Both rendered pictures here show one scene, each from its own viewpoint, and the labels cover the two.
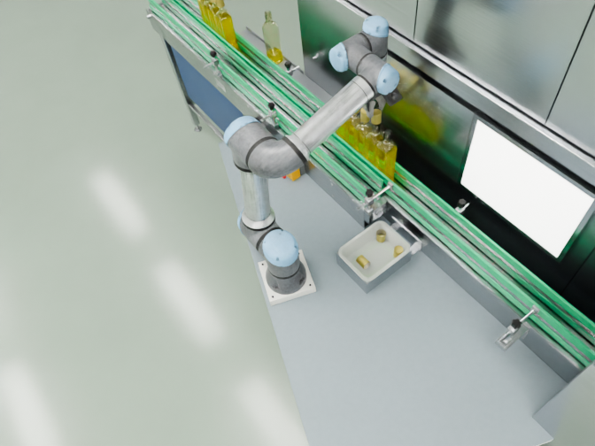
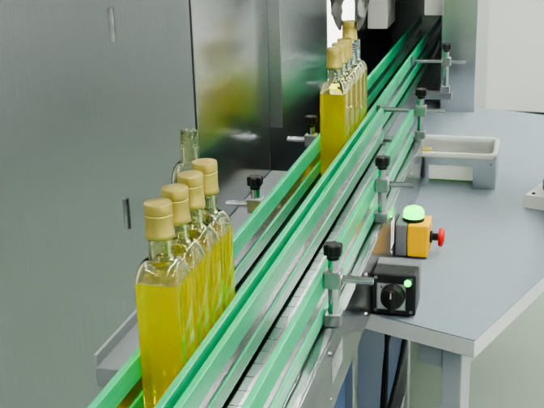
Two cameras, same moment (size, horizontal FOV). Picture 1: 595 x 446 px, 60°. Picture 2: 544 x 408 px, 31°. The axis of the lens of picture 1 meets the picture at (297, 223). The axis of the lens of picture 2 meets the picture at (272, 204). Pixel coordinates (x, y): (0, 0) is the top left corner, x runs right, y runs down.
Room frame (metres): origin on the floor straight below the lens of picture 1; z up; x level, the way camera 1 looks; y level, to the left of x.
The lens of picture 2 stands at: (3.02, 1.14, 1.53)
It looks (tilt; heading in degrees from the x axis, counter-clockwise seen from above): 19 degrees down; 225
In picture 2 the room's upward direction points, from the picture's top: 2 degrees counter-clockwise
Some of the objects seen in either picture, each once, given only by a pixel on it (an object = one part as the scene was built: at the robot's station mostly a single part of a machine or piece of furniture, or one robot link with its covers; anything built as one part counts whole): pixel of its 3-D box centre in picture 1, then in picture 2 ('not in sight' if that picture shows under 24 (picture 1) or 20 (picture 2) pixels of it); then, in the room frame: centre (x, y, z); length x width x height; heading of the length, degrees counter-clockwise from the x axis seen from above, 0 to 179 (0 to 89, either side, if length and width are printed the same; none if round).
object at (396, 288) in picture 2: not in sight; (392, 299); (1.73, 0.15, 0.79); 0.04 x 0.03 x 0.04; 119
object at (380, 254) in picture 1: (374, 255); (453, 159); (0.95, -0.26, 0.80); 0.22 x 0.17 x 0.09; 119
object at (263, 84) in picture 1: (251, 73); (298, 253); (1.92, 0.09, 0.93); 1.75 x 0.01 x 0.08; 29
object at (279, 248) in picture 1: (280, 251); not in sight; (0.94, 0.07, 0.95); 0.13 x 0.12 x 0.14; 29
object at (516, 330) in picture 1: (513, 332); (438, 79); (0.54, -0.60, 0.90); 0.17 x 0.05 x 0.23; 119
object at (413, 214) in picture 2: not in sight; (414, 213); (1.44, -0.02, 0.84); 0.05 x 0.05 x 0.03
